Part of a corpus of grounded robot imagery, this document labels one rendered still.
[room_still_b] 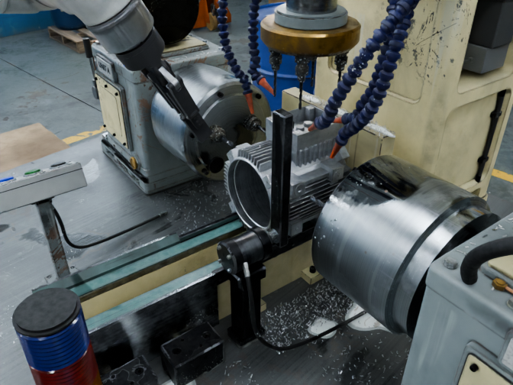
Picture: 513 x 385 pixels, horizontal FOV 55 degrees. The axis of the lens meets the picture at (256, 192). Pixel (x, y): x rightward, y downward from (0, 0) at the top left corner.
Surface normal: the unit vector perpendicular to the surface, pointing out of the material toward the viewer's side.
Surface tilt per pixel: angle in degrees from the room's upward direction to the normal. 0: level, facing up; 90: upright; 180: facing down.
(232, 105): 90
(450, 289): 90
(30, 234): 0
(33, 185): 67
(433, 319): 89
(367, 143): 90
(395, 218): 36
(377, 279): 77
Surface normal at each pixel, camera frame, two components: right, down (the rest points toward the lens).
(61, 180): 0.54, 0.08
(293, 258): 0.59, 0.44
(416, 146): -0.81, 0.32
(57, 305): 0.00, -0.84
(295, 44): -0.37, 0.50
